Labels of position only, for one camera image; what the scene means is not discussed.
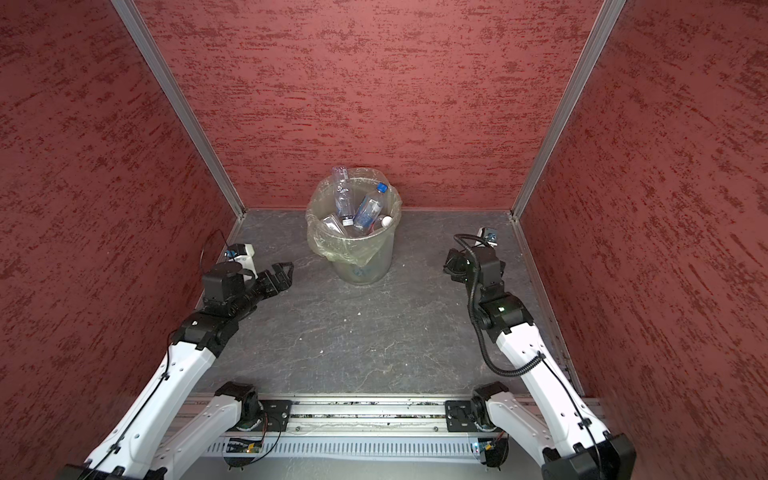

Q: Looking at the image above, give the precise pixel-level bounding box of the blue cap artesian bottle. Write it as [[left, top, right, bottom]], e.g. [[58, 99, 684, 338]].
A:
[[353, 182, 389, 236]]

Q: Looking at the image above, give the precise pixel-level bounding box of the clear purple tinted bottle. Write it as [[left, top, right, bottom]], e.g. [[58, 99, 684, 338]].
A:
[[332, 166, 355, 227]]

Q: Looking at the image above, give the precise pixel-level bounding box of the green white label bottle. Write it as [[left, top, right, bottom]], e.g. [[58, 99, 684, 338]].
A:
[[321, 214, 348, 238]]

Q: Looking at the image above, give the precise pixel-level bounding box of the clear orange label bottle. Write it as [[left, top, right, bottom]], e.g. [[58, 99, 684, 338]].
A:
[[370, 215, 393, 233]]

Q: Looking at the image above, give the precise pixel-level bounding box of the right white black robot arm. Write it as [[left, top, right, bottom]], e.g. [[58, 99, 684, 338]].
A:
[[443, 234, 637, 479]]

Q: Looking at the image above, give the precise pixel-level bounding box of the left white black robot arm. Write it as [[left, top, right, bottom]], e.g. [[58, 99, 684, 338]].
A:
[[56, 261, 294, 479]]

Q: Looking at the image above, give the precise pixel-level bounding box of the clear plastic bin liner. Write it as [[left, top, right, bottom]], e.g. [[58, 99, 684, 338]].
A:
[[305, 167, 402, 267]]

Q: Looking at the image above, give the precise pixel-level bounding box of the white perforated vent strip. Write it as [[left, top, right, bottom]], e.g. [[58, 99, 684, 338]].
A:
[[202, 437, 478, 463]]

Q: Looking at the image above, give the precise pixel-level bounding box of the right corner aluminium profile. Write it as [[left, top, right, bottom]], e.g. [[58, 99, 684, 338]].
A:
[[511, 0, 626, 222]]

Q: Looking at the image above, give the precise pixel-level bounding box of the corner aluminium profile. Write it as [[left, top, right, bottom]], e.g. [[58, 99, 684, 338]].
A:
[[511, 0, 626, 222], [111, 0, 247, 220]]

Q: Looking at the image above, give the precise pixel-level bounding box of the left corner aluminium profile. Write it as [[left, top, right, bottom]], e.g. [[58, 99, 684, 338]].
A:
[[111, 0, 247, 220]]

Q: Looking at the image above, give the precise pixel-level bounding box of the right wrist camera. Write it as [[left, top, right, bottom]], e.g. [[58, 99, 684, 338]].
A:
[[477, 227, 498, 247]]

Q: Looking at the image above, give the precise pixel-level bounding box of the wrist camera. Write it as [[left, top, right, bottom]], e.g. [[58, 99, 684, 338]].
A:
[[477, 227, 498, 247], [225, 243, 258, 279]]

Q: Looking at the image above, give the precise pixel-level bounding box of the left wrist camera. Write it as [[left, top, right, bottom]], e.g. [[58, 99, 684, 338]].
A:
[[225, 243, 258, 279]]

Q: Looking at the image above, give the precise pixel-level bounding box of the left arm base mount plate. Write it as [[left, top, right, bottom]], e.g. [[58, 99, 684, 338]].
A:
[[235, 400, 293, 433]]

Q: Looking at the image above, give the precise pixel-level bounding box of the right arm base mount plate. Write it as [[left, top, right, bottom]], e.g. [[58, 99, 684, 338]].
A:
[[444, 400, 497, 433]]

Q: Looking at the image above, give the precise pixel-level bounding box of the left circuit board with wires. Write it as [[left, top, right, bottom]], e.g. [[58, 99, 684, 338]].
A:
[[223, 437, 264, 469]]

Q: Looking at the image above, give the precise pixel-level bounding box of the circuit board with wires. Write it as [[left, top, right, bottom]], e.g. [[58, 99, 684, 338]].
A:
[[473, 438, 509, 469], [223, 437, 264, 469]]

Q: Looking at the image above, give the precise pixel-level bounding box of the right circuit board with wires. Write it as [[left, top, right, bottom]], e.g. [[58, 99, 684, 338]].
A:
[[473, 438, 509, 469]]

